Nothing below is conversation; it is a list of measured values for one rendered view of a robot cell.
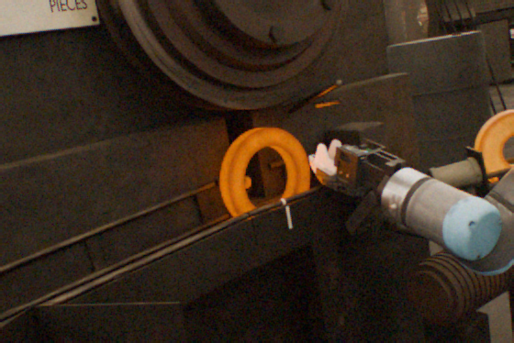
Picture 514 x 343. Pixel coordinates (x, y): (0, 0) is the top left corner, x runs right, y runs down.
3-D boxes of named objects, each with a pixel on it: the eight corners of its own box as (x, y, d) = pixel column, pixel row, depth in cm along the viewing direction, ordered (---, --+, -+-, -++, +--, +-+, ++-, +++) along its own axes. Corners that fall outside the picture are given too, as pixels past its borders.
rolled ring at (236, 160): (303, 117, 110) (291, 117, 113) (220, 139, 100) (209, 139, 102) (318, 214, 114) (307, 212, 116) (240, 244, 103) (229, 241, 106)
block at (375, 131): (338, 239, 127) (320, 128, 123) (363, 228, 132) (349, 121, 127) (374, 248, 118) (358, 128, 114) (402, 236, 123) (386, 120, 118)
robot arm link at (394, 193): (432, 218, 102) (394, 236, 96) (409, 206, 105) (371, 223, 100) (440, 170, 98) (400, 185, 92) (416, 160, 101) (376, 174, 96)
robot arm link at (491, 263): (541, 240, 100) (519, 215, 92) (493, 291, 102) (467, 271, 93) (497, 208, 107) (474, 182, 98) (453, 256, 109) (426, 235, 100)
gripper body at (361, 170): (362, 136, 109) (415, 159, 100) (358, 179, 113) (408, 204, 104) (331, 145, 105) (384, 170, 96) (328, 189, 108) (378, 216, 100)
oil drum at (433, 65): (382, 185, 394) (363, 49, 378) (439, 163, 427) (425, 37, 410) (460, 193, 346) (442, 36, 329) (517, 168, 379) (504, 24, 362)
